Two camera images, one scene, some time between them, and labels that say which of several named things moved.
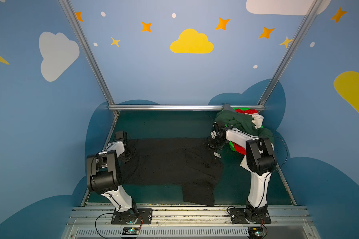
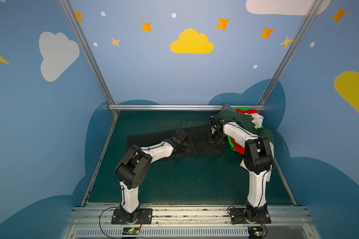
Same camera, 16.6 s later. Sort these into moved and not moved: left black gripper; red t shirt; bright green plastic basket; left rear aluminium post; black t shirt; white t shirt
Moved: black t shirt; left black gripper
Not moved: white t shirt; bright green plastic basket; red t shirt; left rear aluminium post
